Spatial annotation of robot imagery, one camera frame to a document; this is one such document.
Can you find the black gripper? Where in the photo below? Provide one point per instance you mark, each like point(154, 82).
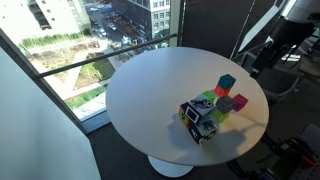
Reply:
point(290, 33)

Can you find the blue block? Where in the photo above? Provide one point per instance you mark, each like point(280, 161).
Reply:
point(227, 81)

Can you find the magenta pink block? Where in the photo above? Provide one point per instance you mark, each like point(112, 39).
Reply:
point(240, 102)

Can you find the orange block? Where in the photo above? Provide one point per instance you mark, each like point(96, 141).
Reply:
point(221, 91)

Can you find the small bright green block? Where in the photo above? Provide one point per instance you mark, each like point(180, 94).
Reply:
point(209, 96)

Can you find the lime green block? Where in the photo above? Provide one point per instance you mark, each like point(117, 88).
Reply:
point(219, 116)

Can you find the grey swivel chair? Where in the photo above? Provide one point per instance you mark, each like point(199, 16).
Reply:
point(276, 85)

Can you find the whale print patterned cube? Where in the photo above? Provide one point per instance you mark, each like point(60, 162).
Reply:
point(200, 108)

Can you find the multicolour patterned cube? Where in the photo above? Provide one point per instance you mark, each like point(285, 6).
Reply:
point(183, 115)

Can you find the black pegboard table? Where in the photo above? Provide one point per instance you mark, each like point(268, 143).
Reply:
point(310, 173)

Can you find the metal window handrail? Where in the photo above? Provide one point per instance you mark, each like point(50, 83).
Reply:
point(100, 57)

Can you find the white table pedestal base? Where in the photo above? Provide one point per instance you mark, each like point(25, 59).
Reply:
point(168, 168)

